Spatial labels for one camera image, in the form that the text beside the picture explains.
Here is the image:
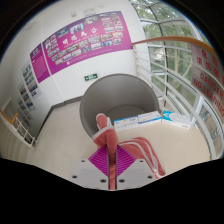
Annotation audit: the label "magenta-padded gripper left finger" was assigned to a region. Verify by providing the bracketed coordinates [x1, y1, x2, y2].
[70, 144, 110, 191]

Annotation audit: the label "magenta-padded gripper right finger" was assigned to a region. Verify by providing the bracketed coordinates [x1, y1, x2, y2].
[115, 144, 158, 191]

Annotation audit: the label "pink towel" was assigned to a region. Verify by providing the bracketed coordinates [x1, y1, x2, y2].
[92, 113, 167, 192]

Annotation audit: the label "grey round armchair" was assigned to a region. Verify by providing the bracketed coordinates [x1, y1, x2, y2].
[79, 73, 162, 140]

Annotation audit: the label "short white railing, orange handrail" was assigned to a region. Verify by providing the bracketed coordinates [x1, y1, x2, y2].
[0, 108, 38, 150]

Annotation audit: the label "green exit sign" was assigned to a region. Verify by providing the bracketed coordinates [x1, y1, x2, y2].
[84, 73, 99, 82]

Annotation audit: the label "white warning sign, red lettering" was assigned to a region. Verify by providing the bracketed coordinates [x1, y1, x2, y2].
[191, 64, 224, 118]

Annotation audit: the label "narrow magenta text poster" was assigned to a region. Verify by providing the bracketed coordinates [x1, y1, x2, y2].
[29, 43, 51, 84]

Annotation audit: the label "large magenta photo poster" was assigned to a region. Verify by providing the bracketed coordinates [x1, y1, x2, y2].
[41, 10, 134, 76]

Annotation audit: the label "white warning sign, red characters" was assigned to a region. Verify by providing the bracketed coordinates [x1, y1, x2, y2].
[189, 44, 224, 88]

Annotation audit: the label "white railing with orange handrail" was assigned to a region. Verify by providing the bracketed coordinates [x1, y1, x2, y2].
[131, 35, 224, 158]

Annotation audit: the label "white photo wall poster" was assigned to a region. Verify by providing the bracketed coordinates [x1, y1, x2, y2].
[21, 59, 43, 100]
[16, 81, 36, 113]

